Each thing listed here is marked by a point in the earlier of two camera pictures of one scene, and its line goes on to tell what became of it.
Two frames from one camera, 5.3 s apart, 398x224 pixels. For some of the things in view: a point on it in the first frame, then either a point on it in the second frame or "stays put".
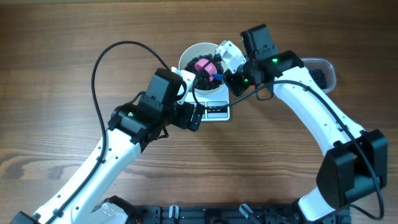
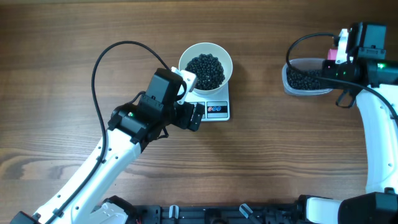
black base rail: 229,214 stays put
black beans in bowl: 202,80 stays put
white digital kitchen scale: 216,107 stays put
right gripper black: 238,88 -> 326,68
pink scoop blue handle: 204,64 -> 332,54
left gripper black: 184,121 stays put
